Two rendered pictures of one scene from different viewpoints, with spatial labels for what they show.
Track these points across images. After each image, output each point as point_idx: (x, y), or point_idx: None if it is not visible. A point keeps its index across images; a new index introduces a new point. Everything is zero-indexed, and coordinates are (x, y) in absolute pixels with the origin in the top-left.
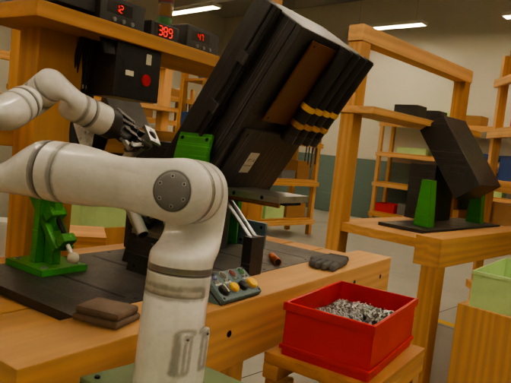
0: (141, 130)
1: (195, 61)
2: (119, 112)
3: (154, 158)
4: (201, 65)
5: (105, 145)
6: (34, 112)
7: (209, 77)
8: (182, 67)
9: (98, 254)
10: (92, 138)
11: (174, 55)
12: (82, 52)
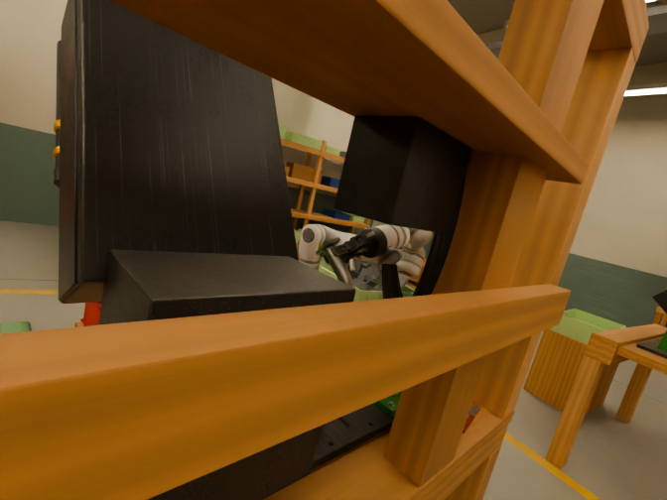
0: (340, 244)
1: (279, 79)
2: (363, 229)
3: (329, 227)
4: (244, 56)
5: (382, 289)
6: None
7: (282, 155)
8: (283, 25)
9: (343, 433)
10: (378, 260)
11: (331, 105)
12: (466, 172)
